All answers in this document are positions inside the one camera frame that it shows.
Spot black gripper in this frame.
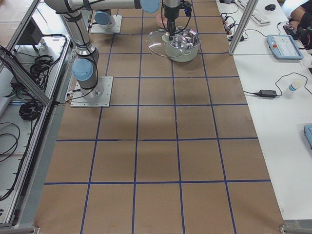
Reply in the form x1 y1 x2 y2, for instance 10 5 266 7
163 0 181 40

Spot glass pot lid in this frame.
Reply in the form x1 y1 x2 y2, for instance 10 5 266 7
146 27 183 58

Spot person's forearm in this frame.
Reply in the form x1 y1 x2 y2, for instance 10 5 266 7
291 6 312 22

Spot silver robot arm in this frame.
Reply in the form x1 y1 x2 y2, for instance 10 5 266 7
45 0 185 99
91 11 170 42

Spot white steel cooking pot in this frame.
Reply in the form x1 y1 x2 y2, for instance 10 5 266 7
162 28 201 62

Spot pink bowl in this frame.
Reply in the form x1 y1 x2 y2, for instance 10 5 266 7
156 14 167 28

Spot white keyboard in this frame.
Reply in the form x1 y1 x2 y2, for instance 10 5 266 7
235 0 271 26

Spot black computer mouse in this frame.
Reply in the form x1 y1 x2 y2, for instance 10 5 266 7
265 4 276 11

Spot blue teach pendant tablet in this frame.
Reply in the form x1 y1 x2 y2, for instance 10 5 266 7
266 35 303 60

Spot black power adapter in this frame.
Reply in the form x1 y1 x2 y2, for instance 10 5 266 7
253 90 278 98

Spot paper cup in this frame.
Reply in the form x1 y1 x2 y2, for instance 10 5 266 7
288 79 305 92

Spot aluminium diagonal strut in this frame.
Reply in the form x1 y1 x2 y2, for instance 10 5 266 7
0 45 51 106

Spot blue device edge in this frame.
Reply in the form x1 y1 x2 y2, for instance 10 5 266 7
304 124 312 148

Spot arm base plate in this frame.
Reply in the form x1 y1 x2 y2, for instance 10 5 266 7
90 15 122 34
70 76 113 108

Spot aluminium frame post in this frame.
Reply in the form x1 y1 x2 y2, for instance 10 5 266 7
229 0 258 55

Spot coiled black cable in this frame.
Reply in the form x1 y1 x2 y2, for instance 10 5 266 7
19 99 42 122

